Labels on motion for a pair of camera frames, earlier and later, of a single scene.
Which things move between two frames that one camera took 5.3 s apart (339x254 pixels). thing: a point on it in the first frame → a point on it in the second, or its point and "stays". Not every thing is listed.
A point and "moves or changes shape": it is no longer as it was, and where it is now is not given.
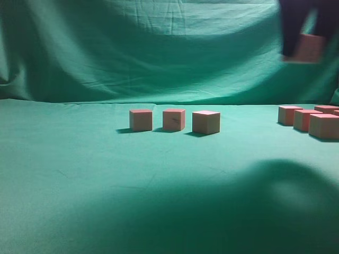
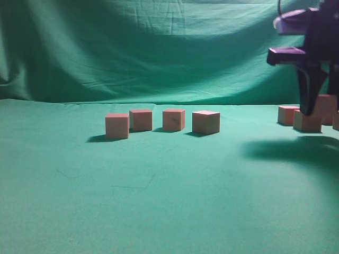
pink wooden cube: x=324 y=126 → x=326 y=106
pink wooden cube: x=310 y=49 moves or changes shape
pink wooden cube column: x=326 y=109 → x=329 y=120
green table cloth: x=74 y=179 stays
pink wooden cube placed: x=206 y=121 stays
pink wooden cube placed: x=140 y=120 stays
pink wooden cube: x=301 y=119 stays
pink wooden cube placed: x=174 y=119 stays
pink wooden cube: x=286 y=114 stays
